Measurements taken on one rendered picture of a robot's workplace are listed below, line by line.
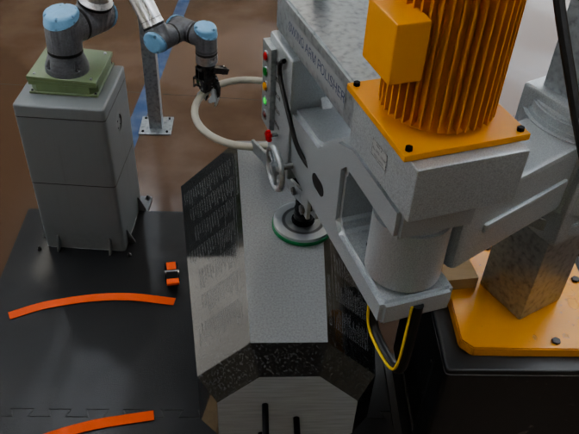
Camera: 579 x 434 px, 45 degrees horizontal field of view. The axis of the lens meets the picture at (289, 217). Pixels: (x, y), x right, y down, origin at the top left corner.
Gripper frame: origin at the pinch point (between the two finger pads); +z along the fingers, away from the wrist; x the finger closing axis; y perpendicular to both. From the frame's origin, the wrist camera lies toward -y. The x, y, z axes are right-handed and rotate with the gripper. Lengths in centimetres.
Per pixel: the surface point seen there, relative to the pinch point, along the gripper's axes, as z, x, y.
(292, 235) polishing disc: -5, 81, 42
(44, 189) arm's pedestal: 50, -55, 58
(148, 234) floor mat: 87, -27, 22
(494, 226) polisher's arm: -60, 147, 48
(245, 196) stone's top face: -1, 53, 35
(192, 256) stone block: 17, 48, 59
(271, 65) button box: -66, 67, 40
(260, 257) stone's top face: -3, 79, 55
